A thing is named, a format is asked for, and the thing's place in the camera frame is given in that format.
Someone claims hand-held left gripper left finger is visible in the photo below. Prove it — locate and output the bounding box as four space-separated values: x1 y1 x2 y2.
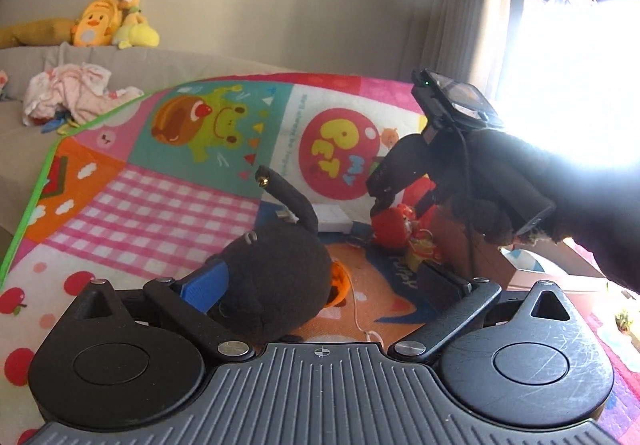
65 262 256 366

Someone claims colourful cartoon play mat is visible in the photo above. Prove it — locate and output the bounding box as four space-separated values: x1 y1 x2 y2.
0 72 640 445

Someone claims yellow pillow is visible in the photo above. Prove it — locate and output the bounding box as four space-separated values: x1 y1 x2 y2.
0 17 79 49

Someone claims grey curtain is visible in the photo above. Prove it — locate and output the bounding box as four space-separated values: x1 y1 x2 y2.
400 0 532 167

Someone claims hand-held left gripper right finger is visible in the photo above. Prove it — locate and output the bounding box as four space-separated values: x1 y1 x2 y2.
387 260 574 366

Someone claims grey sofa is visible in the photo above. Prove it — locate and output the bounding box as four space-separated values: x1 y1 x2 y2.
0 42 302 237

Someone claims orange duck plush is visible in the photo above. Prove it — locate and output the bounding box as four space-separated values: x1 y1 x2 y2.
69 0 121 48

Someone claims person's right hand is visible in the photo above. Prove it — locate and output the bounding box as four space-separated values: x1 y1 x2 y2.
442 128 577 245

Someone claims person's right forearm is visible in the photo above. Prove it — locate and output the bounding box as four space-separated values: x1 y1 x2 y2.
555 145 640 299

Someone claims black plush toy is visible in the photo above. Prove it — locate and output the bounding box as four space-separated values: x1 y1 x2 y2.
202 164 334 341

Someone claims small orange toy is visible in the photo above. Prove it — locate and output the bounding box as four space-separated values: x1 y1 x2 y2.
327 259 384 344

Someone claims pink floral clothes pile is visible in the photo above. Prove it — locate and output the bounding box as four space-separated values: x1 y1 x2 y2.
22 62 144 129

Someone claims yellow bird plush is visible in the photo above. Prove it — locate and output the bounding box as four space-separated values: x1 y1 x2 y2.
110 0 161 50

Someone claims pink cardboard box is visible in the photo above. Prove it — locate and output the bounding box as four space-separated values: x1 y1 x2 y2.
432 205 614 294

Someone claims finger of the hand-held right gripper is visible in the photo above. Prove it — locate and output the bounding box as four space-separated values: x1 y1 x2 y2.
413 187 444 226
369 190 401 221

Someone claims red figure toy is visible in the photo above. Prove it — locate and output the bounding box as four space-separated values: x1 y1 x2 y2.
369 177 446 266

